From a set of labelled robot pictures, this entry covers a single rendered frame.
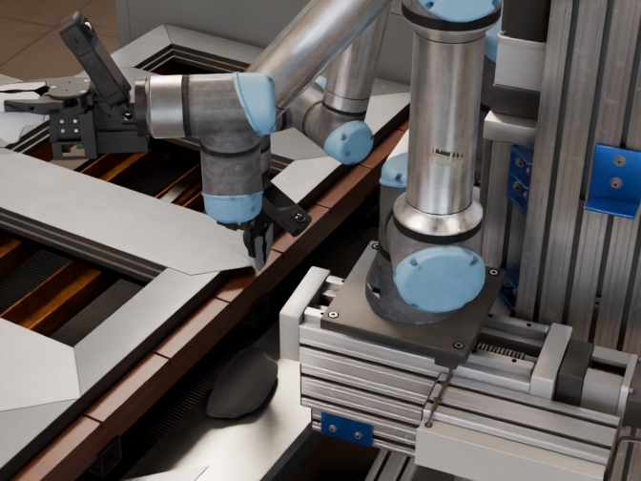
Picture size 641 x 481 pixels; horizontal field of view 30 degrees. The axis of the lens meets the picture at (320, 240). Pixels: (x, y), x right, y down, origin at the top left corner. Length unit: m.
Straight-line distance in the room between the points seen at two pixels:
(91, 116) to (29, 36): 3.81
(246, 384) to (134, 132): 0.79
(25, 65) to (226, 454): 3.15
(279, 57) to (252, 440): 0.78
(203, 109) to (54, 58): 3.61
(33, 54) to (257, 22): 2.19
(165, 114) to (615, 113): 0.64
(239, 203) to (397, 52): 1.38
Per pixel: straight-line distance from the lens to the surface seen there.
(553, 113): 1.74
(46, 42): 5.17
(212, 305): 2.14
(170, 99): 1.43
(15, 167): 2.55
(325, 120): 1.94
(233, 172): 1.47
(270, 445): 2.07
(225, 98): 1.43
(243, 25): 3.03
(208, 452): 2.07
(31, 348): 2.04
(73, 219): 2.35
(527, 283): 1.90
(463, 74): 1.42
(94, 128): 1.46
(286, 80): 1.55
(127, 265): 2.25
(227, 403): 2.12
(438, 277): 1.54
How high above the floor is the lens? 2.12
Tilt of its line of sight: 34 degrees down
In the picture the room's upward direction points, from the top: straight up
